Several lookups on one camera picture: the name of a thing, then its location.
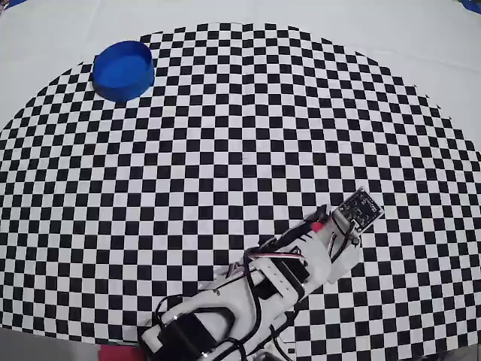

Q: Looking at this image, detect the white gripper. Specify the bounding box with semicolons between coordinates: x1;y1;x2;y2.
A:
304;205;363;285

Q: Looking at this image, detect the blue round box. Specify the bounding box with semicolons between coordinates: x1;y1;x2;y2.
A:
92;40;156;102

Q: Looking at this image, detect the checkered paper mat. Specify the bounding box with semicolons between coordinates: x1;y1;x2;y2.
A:
0;0;481;361

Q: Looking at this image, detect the red block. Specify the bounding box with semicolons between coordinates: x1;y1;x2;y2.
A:
98;345;146;361

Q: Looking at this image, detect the camera circuit board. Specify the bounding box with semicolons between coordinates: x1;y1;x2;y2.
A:
337;186;385;235

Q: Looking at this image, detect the striped servo cable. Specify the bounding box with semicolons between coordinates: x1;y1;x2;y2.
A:
227;250;307;279

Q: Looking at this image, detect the black cable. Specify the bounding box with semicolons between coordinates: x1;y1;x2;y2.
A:
153;253;266;361

